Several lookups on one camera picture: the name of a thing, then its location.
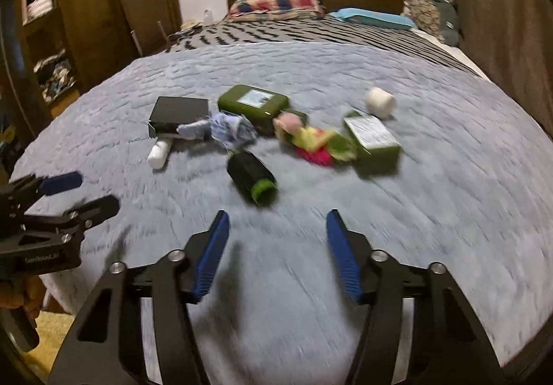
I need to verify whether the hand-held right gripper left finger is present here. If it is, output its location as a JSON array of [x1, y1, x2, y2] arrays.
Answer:
[[47, 210, 231, 385]]

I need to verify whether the brown curtain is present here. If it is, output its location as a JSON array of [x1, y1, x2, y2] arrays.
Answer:
[[415, 0, 553, 135]]

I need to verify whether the dark grey plush toy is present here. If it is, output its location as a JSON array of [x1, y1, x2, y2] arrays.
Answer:
[[425, 0, 461, 46]]

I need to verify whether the white bed sheet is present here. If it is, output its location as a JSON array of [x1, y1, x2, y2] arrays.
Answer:
[[415, 30, 489, 79]]

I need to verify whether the small green box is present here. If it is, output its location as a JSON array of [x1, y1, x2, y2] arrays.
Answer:
[[343, 110, 402, 176]]

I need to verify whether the black cylinder with green cap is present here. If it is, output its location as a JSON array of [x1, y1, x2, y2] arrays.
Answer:
[[227, 150, 277, 206]]

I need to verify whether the magenta wrapper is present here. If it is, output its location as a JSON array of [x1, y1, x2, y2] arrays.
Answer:
[[298, 148, 334, 168]]

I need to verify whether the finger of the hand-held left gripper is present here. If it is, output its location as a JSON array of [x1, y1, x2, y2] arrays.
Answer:
[[21, 195, 120, 239], [9, 171, 84, 204]]

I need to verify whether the patterned cushion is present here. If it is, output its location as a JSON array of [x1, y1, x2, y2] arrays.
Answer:
[[404, 0, 459, 40]]

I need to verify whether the pink paper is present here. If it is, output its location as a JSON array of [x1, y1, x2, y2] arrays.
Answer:
[[273, 112, 303, 139]]

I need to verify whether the black cardboard box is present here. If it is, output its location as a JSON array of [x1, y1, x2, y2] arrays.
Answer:
[[148, 97, 209, 138]]

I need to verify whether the blue pillow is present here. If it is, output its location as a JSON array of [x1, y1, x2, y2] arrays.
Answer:
[[330, 8, 418, 31]]

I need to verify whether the white plastic bottle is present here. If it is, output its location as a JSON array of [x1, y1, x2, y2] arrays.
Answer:
[[147, 138, 172, 171]]

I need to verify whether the colourful plush toy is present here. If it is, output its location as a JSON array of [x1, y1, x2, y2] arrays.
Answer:
[[293, 126, 357, 162]]

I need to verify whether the yellow fluffy rug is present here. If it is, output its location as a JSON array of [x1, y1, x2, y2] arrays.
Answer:
[[0, 309, 76, 385]]

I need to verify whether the blue-white cloth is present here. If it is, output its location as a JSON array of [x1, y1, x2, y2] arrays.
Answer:
[[177, 112, 257, 150]]

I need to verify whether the grey fluffy blanket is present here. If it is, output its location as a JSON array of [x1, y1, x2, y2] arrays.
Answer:
[[9, 41, 553, 385]]

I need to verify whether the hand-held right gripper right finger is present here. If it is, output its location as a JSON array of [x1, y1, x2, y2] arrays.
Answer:
[[325, 209, 506, 385]]

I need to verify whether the grey black striped blanket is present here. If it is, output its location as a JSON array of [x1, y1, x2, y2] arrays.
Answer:
[[166, 17, 480, 76]]

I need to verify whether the colourful clothes pile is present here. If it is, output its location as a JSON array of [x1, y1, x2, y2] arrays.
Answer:
[[35, 50, 81, 102]]

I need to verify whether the large green box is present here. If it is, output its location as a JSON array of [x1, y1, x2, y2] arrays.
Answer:
[[217, 84, 290, 130]]

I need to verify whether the person's left hand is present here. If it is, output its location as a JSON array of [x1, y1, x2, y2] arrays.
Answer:
[[0, 275, 47, 321]]

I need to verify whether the plaid pillow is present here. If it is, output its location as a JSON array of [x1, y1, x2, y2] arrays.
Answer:
[[227, 0, 326, 20]]

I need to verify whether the wooden wardrobe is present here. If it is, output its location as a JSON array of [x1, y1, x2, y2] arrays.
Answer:
[[0, 0, 182, 144]]

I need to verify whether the white paper roll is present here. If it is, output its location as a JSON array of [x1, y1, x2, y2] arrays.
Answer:
[[364, 86, 397, 118]]

